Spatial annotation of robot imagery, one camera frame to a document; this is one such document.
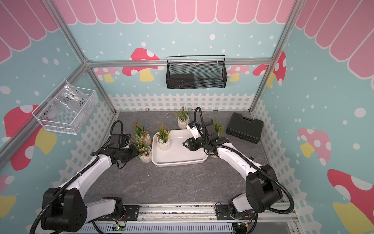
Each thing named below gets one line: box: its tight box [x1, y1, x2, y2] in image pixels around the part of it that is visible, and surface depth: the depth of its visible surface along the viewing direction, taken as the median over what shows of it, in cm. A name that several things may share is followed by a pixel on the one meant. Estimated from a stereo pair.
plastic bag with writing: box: [46, 79, 92, 113], surface depth 75 cm
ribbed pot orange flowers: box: [155, 125, 171, 151], surface depth 96 cm
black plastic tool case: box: [225, 112, 264, 144], surface depth 105 cm
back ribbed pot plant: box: [173, 101, 194, 130], surface depth 108 cm
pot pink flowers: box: [134, 139, 152, 164], surface depth 85 cm
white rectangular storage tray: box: [150, 128, 209, 167], surface depth 96 cm
